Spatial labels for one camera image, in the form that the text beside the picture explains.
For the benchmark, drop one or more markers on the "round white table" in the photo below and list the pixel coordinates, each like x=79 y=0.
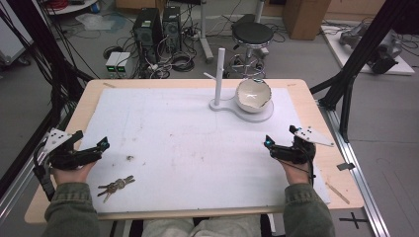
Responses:
x=70 y=6

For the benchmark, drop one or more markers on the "white key stand with pole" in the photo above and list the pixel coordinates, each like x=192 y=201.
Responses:
x=219 y=82

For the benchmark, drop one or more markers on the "white power supply box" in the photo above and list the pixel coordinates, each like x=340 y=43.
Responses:
x=112 y=62
x=122 y=63

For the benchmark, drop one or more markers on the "large black computer tower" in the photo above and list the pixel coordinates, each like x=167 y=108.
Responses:
x=147 y=29

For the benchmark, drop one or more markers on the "grey robot device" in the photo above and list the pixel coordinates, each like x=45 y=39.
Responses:
x=378 y=46

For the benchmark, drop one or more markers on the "white eggshell-shaped bowl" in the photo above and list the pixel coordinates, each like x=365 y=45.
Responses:
x=253 y=95

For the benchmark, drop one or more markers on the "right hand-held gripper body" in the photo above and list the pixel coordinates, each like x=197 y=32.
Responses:
x=298 y=149

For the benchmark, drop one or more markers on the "white platform board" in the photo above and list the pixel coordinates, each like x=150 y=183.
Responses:
x=359 y=56

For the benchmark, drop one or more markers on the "white foam board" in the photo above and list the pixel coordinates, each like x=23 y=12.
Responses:
x=197 y=158

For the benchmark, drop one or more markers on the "black round stool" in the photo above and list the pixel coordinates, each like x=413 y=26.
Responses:
x=252 y=33

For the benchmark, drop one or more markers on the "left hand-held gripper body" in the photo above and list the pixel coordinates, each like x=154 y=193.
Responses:
x=66 y=154

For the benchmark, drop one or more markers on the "black metal frame strut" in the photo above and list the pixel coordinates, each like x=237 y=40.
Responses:
x=359 y=56
x=46 y=49

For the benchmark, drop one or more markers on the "slim black computer tower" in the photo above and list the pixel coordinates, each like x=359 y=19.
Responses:
x=172 y=28

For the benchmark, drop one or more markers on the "grey tape piece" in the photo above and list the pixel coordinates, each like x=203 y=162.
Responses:
x=346 y=166

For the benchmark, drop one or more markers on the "person's legs grey trousers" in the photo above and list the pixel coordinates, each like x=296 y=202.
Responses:
x=201 y=227

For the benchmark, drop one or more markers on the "white desk leg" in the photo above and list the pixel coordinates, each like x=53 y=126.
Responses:
x=206 y=33

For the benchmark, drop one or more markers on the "black tape cross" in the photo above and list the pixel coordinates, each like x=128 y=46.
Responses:
x=353 y=220

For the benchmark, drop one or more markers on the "person's right hand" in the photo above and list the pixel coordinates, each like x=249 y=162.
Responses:
x=298 y=173

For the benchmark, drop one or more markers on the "wooden cabinet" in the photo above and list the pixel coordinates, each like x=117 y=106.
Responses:
x=306 y=18

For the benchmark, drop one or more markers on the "bunch of metal keys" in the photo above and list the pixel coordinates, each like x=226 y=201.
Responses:
x=115 y=186

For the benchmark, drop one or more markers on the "person's left hand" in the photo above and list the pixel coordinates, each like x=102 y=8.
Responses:
x=74 y=174

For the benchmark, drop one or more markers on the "thin wooden stick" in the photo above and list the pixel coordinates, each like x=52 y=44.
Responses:
x=337 y=193

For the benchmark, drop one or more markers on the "aluminium rail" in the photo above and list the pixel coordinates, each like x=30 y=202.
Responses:
x=19 y=187
x=359 y=171

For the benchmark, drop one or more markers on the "clear plastic sheet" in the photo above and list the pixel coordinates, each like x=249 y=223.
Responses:
x=99 y=22

